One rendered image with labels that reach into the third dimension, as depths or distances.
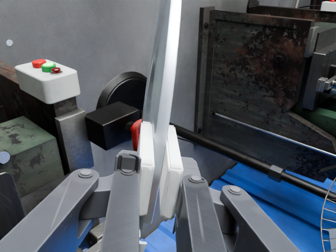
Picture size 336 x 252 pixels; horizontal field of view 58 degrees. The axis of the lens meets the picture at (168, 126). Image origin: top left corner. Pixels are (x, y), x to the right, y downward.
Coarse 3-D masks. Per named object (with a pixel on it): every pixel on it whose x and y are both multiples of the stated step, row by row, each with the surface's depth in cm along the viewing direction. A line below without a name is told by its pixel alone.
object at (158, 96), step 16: (160, 0) 33; (176, 0) 19; (160, 16) 28; (176, 16) 19; (160, 32) 25; (176, 32) 19; (160, 48) 22; (176, 48) 18; (160, 64) 20; (160, 80) 18; (144, 96) 46; (160, 96) 18; (144, 112) 39; (160, 112) 18; (160, 128) 18; (160, 144) 18; (160, 160) 18
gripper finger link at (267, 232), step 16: (224, 192) 14; (240, 192) 14; (240, 208) 13; (256, 208) 13; (240, 224) 12; (256, 224) 12; (272, 224) 12; (224, 240) 14; (240, 240) 12; (256, 240) 11; (272, 240) 11; (288, 240) 11
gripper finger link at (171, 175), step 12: (168, 132) 20; (168, 144) 18; (168, 156) 16; (180, 156) 17; (168, 168) 15; (180, 168) 15; (168, 180) 15; (180, 180) 15; (168, 192) 15; (168, 204) 15; (168, 216) 16
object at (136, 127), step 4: (140, 120) 59; (136, 124) 58; (140, 124) 58; (132, 128) 58; (136, 128) 58; (132, 132) 59; (136, 132) 58; (132, 136) 59; (136, 136) 59; (132, 140) 60; (136, 140) 59; (132, 144) 60; (136, 144) 59; (136, 148) 60
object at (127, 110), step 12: (108, 108) 65; (120, 108) 65; (132, 108) 65; (96, 120) 60; (108, 120) 60; (120, 120) 62; (132, 120) 64; (96, 132) 61; (108, 132) 60; (120, 132) 63; (96, 144) 63; (108, 144) 61
